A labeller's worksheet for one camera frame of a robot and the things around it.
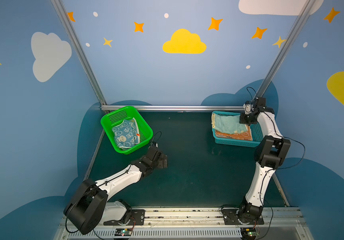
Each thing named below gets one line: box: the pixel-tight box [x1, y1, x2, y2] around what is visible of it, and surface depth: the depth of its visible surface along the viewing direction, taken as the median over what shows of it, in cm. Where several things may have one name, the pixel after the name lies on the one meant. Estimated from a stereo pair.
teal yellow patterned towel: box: [211, 113, 249, 134], surface depth 103 cm
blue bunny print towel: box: [112, 117, 140, 150], surface depth 106 cm
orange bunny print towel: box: [215, 129, 253, 141], surface depth 106 cm
